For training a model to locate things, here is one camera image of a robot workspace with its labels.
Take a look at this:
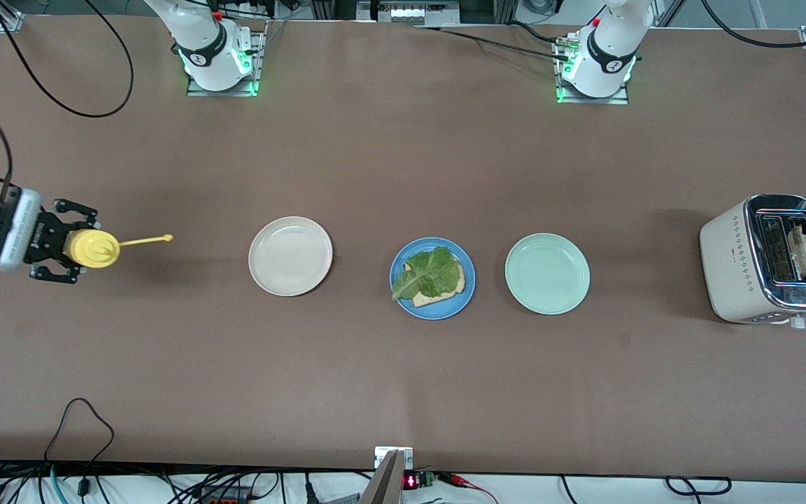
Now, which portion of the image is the yellow mustard squeeze bottle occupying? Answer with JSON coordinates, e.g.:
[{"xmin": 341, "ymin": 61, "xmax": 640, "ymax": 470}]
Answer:
[{"xmin": 67, "ymin": 228, "xmax": 174, "ymax": 270}]

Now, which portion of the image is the green lettuce leaf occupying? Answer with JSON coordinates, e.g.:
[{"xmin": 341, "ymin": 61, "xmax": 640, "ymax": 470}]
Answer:
[{"xmin": 392, "ymin": 246, "xmax": 464, "ymax": 302}]

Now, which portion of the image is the beige plate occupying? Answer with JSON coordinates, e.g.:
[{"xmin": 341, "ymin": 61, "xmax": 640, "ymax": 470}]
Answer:
[{"xmin": 248, "ymin": 216, "xmax": 334, "ymax": 298}]

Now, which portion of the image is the light green plate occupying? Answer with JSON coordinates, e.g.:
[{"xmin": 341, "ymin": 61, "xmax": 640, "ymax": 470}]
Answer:
[{"xmin": 504, "ymin": 232, "xmax": 591, "ymax": 316}]

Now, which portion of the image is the blue plate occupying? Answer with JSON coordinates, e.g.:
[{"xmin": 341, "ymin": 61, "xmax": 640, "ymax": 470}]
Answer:
[{"xmin": 389, "ymin": 237, "xmax": 476, "ymax": 321}]

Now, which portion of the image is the beige chrome toaster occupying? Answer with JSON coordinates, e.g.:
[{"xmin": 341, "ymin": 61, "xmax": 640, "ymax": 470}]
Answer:
[{"xmin": 699, "ymin": 194, "xmax": 806, "ymax": 331}]

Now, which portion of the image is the silver box with lights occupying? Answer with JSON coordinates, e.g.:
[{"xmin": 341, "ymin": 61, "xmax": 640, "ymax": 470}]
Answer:
[{"xmin": 356, "ymin": 0, "xmax": 461, "ymax": 26}]

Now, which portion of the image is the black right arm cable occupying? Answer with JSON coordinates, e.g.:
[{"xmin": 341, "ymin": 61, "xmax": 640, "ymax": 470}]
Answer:
[{"xmin": 0, "ymin": 0, "xmax": 134, "ymax": 205}]

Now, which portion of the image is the thin black looped cable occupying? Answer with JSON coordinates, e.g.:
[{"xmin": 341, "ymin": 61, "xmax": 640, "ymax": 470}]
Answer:
[{"xmin": 43, "ymin": 398, "xmax": 115, "ymax": 464}]

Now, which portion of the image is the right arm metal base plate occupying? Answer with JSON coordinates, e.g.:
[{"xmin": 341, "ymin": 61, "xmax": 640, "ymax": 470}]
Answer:
[{"xmin": 186, "ymin": 20, "xmax": 268, "ymax": 98}]

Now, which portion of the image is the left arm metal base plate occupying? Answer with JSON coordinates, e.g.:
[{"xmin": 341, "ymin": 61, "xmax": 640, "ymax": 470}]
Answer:
[{"xmin": 553, "ymin": 38, "xmax": 632, "ymax": 106}]

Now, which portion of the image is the white metal bracket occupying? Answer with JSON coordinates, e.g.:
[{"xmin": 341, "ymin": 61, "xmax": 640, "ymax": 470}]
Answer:
[{"xmin": 374, "ymin": 446, "xmax": 414, "ymax": 470}]

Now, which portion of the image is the black cable to base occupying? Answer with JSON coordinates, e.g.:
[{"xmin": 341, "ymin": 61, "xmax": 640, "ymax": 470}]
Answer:
[{"xmin": 413, "ymin": 21, "xmax": 572, "ymax": 62}]

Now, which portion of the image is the grey metal camera bar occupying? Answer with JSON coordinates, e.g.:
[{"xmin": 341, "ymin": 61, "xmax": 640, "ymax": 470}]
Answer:
[{"xmin": 359, "ymin": 450, "xmax": 406, "ymax": 504}]

